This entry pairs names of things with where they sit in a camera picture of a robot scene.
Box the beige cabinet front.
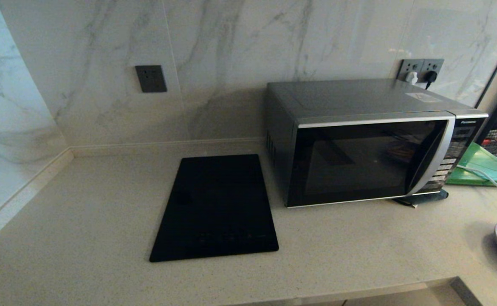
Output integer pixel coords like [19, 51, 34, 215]
[344, 284, 470, 306]

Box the white power cable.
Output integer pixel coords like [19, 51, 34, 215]
[457, 165, 497, 198]

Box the dark single wall socket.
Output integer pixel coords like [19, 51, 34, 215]
[135, 65, 168, 93]

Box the green cutting board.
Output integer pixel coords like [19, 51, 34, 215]
[446, 142, 497, 187]

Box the silver black microwave oven body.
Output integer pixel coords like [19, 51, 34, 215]
[266, 79, 489, 209]

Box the black glass induction cooktop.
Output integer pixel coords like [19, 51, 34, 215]
[149, 154, 280, 263]

